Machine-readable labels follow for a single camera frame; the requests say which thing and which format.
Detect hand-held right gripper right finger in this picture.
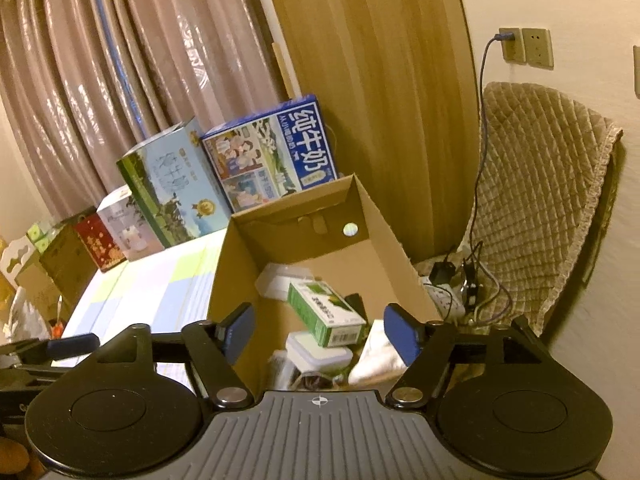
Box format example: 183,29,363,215
383,303,553,409

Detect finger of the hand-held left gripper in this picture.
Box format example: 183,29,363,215
0,364,76,384
0,334,101,367

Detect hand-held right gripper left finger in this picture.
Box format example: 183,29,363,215
92,302,257,409

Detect white cloth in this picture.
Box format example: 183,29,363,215
348,319,410,387

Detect clear plastic container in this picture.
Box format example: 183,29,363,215
256,262,323,302

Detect white square night light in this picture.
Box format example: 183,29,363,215
285,332,354,377

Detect green toothpaste box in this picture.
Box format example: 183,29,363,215
286,280,367,349

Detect person's left hand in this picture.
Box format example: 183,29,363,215
0,437,31,478

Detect white power strip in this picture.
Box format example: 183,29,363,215
422,280,467,322

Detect plain brown cardboard box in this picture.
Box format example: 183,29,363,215
15,255,66,321

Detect black power adapter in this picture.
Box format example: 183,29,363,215
431,261,457,286

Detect black power plug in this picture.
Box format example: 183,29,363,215
461,260,485,308

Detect printed brown cardboard box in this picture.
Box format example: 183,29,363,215
40,225,98,306

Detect red gift box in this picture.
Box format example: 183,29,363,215
74,212,127,273

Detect white decorative board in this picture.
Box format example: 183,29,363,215
0,240,37,278

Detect green tissue packs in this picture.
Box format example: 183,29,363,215
27,220,63,251

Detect white appliance box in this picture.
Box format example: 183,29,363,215
96,185,166,262

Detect green milk carton box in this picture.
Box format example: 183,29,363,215
116,117,233,248

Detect blue milk carton box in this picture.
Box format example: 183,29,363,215
200,93,341,213

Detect quilted beige chair cover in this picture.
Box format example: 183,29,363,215
462,81,624,338

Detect wooden door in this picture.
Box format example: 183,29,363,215
257,0,478,261

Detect brown curtain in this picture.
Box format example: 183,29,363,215
90,0,293,161
0,0,146,221

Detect dark charger cable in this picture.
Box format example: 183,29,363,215
470,35,506,311

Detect beige wall socket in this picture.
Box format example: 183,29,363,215
498,27,525,63
520,27,554,68

